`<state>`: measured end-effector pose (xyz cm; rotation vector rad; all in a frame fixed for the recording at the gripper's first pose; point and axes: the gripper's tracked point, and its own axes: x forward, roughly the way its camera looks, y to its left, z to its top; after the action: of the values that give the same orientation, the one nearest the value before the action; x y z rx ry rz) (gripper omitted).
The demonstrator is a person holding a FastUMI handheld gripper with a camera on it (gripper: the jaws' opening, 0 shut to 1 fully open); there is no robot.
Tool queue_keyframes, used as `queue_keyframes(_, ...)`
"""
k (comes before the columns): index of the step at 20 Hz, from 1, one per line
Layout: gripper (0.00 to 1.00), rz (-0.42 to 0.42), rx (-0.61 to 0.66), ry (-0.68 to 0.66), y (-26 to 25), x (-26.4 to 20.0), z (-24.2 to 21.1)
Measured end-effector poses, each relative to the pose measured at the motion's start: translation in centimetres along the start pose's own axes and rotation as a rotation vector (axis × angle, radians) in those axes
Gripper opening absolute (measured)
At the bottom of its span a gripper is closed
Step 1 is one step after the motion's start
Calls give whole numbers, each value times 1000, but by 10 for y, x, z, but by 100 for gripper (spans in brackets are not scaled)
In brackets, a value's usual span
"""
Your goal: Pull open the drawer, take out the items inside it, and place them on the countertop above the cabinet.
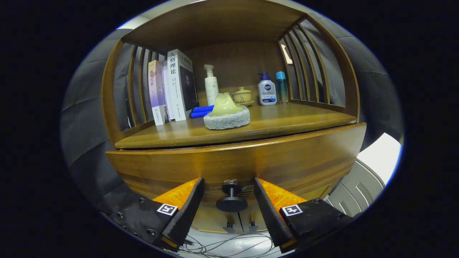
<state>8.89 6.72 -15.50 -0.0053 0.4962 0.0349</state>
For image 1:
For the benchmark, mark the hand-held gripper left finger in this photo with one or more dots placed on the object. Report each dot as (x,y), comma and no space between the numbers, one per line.
(186,215)

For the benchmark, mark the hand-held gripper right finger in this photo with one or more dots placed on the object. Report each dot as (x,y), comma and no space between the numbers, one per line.
(274,218)

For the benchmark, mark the wooden drawer with black knob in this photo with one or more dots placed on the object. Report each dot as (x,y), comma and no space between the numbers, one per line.
(233,157)

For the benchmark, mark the brown wooden countertop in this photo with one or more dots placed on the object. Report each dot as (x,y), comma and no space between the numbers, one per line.
(287,120)

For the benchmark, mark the brown wooden cabinet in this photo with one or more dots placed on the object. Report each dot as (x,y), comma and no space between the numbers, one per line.
(215,21)

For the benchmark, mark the grey ribbed panel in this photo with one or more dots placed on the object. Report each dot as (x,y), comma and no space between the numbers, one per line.
(355,190)

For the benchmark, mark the folded blue cloth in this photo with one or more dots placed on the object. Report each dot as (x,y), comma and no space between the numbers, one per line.
(200,109)

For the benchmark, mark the white flat panel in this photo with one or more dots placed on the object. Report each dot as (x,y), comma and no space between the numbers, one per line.
(380,157)

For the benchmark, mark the thin white book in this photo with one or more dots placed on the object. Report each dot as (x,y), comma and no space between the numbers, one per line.
(168,93)

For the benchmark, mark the purple cover book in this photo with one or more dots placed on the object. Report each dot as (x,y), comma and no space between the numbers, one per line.
(156,93)

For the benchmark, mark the yellow lidded ceramic teacup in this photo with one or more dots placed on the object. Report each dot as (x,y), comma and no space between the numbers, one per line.
(243,96)

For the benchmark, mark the white bottle with blue pump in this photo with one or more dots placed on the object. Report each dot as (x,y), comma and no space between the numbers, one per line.
(267,91)

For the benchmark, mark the thick white and black book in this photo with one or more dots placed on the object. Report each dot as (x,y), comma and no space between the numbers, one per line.
(179,86)

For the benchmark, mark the teal slim bottle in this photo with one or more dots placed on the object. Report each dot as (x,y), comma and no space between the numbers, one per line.
(282,87)

